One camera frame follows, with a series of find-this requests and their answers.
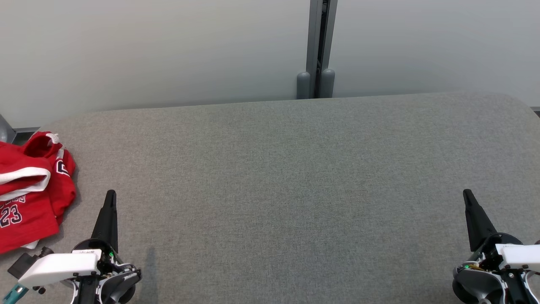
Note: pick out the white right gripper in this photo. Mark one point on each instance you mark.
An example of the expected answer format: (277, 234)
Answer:
(519, 255)

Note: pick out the grey cylinder post foot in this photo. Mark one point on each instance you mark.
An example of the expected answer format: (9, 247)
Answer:
(303, 86)
(328, 84)

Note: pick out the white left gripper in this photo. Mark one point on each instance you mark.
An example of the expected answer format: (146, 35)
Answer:
(63, 264)

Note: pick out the grey partition post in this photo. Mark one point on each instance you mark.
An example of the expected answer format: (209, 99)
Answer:
(314, 33)

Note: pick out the red shorts white trim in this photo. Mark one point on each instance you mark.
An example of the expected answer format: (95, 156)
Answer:
(25, 219)

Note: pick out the grey metal table leg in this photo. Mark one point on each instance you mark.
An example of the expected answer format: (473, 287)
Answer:
(5, 128)

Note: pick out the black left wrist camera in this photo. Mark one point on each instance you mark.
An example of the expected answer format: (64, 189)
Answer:
(25, 264)

